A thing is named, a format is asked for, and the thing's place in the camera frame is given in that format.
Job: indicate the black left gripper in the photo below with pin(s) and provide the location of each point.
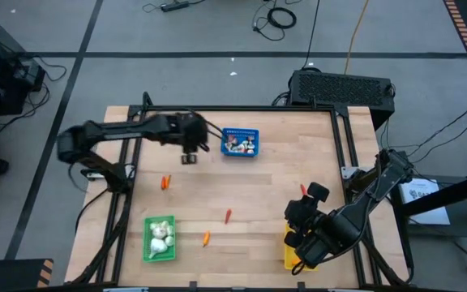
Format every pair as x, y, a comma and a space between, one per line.
189, 131

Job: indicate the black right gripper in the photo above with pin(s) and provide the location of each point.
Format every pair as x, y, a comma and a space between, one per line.
302, 215

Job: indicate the red toy pepper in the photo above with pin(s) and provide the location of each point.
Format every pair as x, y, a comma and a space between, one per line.
228, 216
303, 189

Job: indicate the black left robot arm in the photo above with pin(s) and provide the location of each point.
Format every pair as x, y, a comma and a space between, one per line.
116, 130

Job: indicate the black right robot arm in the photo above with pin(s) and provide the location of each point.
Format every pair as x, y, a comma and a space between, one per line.
363, 207

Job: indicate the yellow plastic basket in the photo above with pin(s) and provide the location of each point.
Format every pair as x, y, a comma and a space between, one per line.
288, 259

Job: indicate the blue plastic basket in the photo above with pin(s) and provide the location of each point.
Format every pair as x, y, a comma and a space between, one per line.
241, 154

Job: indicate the green plastic basket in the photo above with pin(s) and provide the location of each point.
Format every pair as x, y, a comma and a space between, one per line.
159, 259

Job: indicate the white paper sheet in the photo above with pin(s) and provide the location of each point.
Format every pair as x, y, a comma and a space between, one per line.
428, 203

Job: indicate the black perforated computer case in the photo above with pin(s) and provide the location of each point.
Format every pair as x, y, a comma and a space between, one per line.
339, 89

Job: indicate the black power strip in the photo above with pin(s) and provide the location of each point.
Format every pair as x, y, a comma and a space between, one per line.
174, 6

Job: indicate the grey side table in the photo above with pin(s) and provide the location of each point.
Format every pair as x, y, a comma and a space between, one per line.
464, 227

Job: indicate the black equipment cart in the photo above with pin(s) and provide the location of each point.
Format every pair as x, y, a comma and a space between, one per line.
2, 81

